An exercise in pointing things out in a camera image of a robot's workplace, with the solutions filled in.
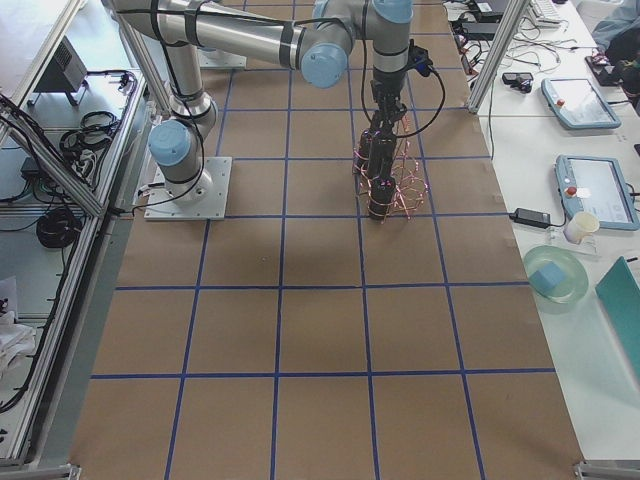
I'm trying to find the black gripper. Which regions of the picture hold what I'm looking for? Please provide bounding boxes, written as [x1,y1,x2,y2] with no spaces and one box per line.
[369,69,406,134]

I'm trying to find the dark wine bottle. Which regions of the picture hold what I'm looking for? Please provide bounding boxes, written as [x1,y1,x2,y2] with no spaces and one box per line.
[356,129,372,176]
[366,131,397,187]

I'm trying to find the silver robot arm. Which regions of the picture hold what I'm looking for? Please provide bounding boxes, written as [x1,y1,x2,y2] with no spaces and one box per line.
[110,1,415,218]

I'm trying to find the dark wine bottle in basket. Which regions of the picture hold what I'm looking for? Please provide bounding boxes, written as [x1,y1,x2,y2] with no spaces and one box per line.
[356,129,372,176]

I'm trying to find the black small device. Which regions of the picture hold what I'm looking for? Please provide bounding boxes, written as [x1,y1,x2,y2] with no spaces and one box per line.
[501,72,534,94]

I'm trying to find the black power adapter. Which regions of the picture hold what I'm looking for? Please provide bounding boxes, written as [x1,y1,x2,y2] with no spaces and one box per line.
[509,208,551,229]

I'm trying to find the blue teach pendant far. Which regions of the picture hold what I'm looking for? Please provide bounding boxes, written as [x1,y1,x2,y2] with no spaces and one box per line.
[541,78,621,129]

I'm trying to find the blue teach pendant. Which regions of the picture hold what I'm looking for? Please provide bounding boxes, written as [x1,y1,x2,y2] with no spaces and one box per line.
[541,78,621,129]
[555,155,639,231]

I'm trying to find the blue teach pendant near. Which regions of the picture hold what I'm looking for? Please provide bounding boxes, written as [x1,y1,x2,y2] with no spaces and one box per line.
[555,155,639,231]

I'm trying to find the white paper cup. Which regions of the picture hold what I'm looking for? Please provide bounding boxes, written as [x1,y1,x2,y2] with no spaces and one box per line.
[563,211,600,244]

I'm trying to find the blue foam block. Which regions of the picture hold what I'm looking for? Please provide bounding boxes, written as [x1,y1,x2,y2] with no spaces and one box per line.
[529,261,567,295]

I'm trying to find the green glass plate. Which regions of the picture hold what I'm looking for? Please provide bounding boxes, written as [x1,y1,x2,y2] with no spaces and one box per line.
[523,245,589,304]

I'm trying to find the brown gridded table mat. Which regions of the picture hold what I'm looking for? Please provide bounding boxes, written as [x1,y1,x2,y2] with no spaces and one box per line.
[70,1,581,479]

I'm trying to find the teal board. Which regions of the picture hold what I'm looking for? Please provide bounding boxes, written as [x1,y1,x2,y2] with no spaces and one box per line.
[595,257,639,378]

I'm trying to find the grey electronics box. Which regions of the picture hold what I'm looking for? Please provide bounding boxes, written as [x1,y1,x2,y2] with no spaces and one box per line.
[27,36,88,107]

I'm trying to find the white crumpled cloth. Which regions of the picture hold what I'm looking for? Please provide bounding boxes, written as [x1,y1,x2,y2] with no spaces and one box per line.
[0,277,36,381]

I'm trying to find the copper wire wine basket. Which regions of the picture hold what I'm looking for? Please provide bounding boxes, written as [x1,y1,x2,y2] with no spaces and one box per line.
[353,113,428,222]

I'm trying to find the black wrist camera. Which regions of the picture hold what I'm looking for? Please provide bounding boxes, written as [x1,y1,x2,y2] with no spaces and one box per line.
[406,39,434,77]

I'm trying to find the aluminium frame post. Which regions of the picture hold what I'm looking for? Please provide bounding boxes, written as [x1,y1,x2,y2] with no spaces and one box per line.
[467,0,529,114]

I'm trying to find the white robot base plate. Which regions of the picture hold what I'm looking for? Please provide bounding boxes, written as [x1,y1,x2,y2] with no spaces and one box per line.
[144,157,232,221]

